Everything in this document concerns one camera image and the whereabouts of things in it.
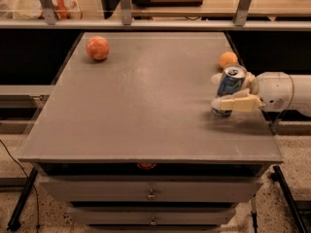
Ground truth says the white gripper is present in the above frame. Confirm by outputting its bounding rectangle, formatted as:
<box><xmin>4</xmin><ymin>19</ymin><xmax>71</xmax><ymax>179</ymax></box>
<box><xmin>211</xmin><ymin>72</ymin><xmax>294</xmax><ymax>112</ymax></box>

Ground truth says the blue silver Red Bull can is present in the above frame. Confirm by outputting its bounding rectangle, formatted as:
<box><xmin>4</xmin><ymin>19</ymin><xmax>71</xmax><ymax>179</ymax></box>
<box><xmin>213</xmin><ymin>64</ymin><xmax>247</xmax><ymax>117</ymax></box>

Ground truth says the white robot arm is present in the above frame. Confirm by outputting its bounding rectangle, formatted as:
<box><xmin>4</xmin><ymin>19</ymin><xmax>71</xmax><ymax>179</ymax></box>
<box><xmin>211</xmin><ymin>72</ymin><xmax>311</xmax><ymax>117</ymax></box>

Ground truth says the small orange fruit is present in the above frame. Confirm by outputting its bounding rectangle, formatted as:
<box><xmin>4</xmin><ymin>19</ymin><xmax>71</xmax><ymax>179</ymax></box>
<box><xmin>219</xmin><ymin>51</ymin><xmax>238</xmax><ymax>68</ymax></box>

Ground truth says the grey drawer cabinet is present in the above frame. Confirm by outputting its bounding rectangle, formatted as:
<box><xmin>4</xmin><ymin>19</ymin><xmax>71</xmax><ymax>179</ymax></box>
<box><xmin>21</xmin><ymin>32</ymin><xmax>282</xmax><ymax>233</ymax></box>

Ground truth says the red object in drawer gap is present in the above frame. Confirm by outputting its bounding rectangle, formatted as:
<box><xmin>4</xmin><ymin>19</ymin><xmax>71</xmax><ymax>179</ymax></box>
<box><xmin>137</xmin><ymin>163</ymin><xmax>156</xmax><ymax>170</ymax></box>

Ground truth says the upper drawer knob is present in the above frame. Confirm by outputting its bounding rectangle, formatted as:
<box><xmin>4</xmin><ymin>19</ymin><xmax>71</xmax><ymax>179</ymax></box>
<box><xmin>147</xmin><ymin>189</ymin><xmax>156</xmax><ymax>201</ymax></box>

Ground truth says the drawer knob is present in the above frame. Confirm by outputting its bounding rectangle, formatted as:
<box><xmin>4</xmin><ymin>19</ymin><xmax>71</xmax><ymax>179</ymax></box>
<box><xmin>147</xmin><ymin>189</ymin><xmax>156</xmax><ymax>201</ymax></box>
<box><xmin>150</xmin><ymin>216</ymin><xmax>157</xmax><ymax>226</ymax></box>

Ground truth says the large orange fruit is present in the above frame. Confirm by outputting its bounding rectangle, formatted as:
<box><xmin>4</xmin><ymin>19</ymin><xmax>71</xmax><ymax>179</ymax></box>
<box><xmin>86</xmin><ymin>36</ymin><xmax>110</xmax><ymax>61</ymax></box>

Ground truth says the lower drawer knob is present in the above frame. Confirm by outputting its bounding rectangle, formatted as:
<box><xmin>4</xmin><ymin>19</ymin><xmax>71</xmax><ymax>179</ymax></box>
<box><xmin>150</xmin><ymin>216</ymin><xmax>157</xmax><ymax>226</ymax></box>

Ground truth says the orange white plastic bag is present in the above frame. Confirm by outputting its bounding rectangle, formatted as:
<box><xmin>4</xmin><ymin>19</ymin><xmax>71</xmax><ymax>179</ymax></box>
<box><xmin>37</xmin><ymin>0</ymin><xmax>83</xmax><ymax>19</ymax></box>

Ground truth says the right metal shelf bracket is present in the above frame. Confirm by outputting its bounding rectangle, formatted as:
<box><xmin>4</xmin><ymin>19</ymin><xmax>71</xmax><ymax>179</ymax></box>
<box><xmin>233</xmin><ymin>0</ymin><xmax>252</xmax><ymax>26</ymax></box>

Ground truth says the metal shelf bracket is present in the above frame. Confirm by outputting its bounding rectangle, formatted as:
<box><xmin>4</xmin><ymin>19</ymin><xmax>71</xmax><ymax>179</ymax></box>
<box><xmin>233</xmin><ymin>0</ymin><xmax>252</xmax><ymax>26</ymax></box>
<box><xmin>120</xmin><ymin>0</ymin><xmax>132</xmax><ymax>25</ymax></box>
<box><xmin>40</xmin><ymin>0</ymin><xmax>57</xmax><ymax>25</ymax></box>

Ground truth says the black right floor rail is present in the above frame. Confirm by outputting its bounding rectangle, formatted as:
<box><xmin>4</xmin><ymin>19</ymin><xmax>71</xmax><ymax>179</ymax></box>
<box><xmin>270</xmin><ymin>165</ymin><xmax>311</xmax><ymax>233</ymax></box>

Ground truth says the black floor rail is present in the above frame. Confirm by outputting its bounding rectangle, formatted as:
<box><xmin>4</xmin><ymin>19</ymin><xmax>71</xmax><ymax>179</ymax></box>
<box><xmin>270</xmin><ymin>165</ymin><xmax>311</xmax><ymax>233</ymax></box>
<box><xmin>7</xmin><ymin>169</ymin><xmax>38</xmax><ymax>232</ymax></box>

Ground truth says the middle metal shelf bracket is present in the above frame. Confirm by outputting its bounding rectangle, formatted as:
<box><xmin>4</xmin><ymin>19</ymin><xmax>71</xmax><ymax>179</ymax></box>
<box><xmin>120</xmin><ymin>0</ymin><xmax>132</xmax><ymax>25</ymax></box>

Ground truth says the left metal shelf bracket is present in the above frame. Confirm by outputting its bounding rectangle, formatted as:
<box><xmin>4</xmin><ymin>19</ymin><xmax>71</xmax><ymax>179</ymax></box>
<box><xmin>40</xmin><ymin>0</ymin><xmax>57</xmax><ymax>25</ymax></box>

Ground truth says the black cable on floor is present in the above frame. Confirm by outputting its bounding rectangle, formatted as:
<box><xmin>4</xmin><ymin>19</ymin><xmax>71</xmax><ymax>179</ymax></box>
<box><xmin>0</xmin><ymin>139</ymin><xmax>41</xmax><ymax>233</ymax></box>

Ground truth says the black left floor rail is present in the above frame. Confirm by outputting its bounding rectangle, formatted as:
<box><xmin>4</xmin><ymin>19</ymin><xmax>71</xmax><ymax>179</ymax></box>
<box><xmin>7</xmin><ymin>169</ymin><xmax>38</xmax><ymax>232</ymax></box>

